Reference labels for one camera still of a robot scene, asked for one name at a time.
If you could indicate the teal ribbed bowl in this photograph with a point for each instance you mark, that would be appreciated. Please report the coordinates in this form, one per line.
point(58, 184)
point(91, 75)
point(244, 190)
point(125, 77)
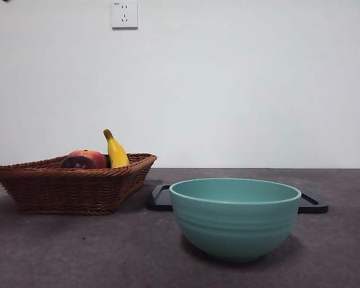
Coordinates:
point(234, 228)

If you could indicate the dark red plum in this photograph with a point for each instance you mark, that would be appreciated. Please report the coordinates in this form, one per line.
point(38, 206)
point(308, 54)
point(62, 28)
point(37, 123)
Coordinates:
point(76, 163)

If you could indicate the black rectangular tray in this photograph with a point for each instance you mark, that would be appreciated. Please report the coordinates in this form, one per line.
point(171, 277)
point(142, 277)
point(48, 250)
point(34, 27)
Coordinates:
point(159, 204)

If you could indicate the yellow banana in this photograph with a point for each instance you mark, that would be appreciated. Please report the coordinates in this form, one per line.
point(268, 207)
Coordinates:
point(116, 153)

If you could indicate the red orange peach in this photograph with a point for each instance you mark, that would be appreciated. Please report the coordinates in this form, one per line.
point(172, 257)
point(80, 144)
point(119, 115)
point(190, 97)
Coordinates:
point(97, 159)

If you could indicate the brown wicker basket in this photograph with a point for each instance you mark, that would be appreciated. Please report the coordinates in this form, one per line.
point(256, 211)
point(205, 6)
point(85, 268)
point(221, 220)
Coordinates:
point(63, 192)

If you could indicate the white wall socket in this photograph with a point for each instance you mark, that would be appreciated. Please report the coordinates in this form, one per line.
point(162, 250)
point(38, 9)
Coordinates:
point(125, 15)

